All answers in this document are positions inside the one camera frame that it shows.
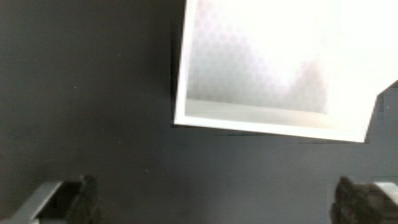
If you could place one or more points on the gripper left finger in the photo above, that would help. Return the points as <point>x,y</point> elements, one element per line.
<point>62,204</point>

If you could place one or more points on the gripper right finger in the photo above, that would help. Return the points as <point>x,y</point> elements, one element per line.
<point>365,203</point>

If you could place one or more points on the white drawer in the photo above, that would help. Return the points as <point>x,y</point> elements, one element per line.
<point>289,61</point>

